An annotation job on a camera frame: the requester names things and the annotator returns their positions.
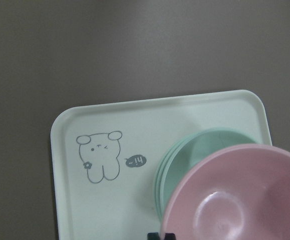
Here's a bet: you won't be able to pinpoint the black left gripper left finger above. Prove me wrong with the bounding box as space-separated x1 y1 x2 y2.
147 232 160 240

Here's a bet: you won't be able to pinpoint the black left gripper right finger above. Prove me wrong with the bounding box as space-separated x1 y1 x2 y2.
164 233 176 240

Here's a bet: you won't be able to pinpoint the small pink bowl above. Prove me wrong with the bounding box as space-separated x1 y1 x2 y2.
160 144 290 240

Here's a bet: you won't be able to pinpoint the stacked green bowls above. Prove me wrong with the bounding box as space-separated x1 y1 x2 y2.
153 127 257 220

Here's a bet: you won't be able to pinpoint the cream rabbit tray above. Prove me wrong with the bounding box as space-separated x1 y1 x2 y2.
51 90 271 240

